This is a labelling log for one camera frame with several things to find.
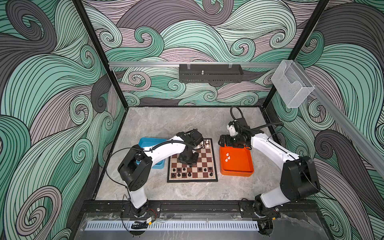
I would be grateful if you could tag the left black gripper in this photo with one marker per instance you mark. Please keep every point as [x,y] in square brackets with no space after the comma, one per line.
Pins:
[193,161]

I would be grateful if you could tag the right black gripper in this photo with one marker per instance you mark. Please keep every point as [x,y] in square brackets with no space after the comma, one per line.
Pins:
[228,139]

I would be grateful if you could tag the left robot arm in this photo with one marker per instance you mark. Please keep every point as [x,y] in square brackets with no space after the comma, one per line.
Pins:
[136,166]

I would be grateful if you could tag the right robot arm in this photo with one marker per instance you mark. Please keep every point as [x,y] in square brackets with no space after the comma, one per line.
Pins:
[299,178]

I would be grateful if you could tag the folding chess board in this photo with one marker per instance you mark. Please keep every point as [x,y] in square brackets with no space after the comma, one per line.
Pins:
[204,170]

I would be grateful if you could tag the orange plastic tray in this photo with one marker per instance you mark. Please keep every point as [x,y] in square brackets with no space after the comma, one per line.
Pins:
[240,164]

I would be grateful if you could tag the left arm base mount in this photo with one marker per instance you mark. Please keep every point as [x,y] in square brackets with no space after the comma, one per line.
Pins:
[149,209]

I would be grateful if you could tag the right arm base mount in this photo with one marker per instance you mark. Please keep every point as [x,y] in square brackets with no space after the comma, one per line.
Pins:
[255,209]

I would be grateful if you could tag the clear plastic wall bin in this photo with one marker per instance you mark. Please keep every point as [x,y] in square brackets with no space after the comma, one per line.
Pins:
[292,83]

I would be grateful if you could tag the black perforated wall shelf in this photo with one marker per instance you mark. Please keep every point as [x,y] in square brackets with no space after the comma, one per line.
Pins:
[212,74]

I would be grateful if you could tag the aluminium rail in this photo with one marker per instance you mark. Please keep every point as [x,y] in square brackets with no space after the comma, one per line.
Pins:
[152,64]

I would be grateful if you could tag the white slotted cable duct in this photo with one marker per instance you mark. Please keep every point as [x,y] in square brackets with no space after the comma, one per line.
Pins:
[175,226]

